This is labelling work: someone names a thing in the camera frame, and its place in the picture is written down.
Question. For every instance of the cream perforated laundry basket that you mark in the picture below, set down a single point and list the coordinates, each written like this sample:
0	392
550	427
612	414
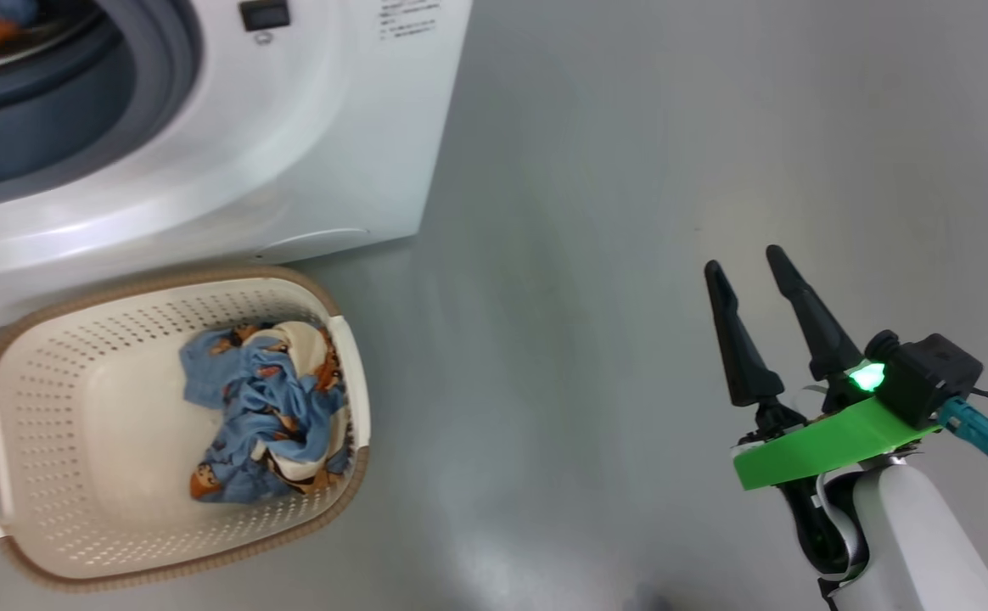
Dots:
120	407

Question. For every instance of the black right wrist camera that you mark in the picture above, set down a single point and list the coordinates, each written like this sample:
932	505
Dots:
935	378

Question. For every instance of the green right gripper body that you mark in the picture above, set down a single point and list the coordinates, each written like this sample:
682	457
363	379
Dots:
816	445

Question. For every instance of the white front-load washing machine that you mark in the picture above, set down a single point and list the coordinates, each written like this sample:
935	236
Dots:
290	127

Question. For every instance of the blue and cream cartoon garment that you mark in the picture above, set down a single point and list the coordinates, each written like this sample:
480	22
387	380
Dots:
265	407

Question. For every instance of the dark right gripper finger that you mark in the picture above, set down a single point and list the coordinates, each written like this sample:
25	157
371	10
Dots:
744	356
821	331

